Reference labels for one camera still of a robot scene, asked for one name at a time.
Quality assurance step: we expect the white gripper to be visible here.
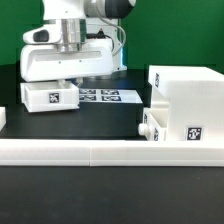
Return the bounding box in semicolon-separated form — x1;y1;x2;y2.
20;28;113;82

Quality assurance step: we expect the white drawer box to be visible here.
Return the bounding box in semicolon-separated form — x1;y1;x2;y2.
20;81;79;112
138;108;168;141

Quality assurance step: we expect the white drawer cabinet housing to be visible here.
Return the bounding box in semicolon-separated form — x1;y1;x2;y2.
146;65;224;142

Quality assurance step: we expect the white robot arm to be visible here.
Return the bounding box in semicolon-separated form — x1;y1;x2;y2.
20;0;136;82

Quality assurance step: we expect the fiducial marker sheet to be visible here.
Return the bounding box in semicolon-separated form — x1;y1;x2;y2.
79;88;142;104

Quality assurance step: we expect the small white block left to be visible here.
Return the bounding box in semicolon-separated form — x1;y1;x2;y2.
0;107;6;131

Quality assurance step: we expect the black base mat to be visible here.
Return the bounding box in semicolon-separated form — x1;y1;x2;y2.
0;66;152;140

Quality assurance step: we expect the white border rail frame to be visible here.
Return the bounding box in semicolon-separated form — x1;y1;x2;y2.
0;139;224;167

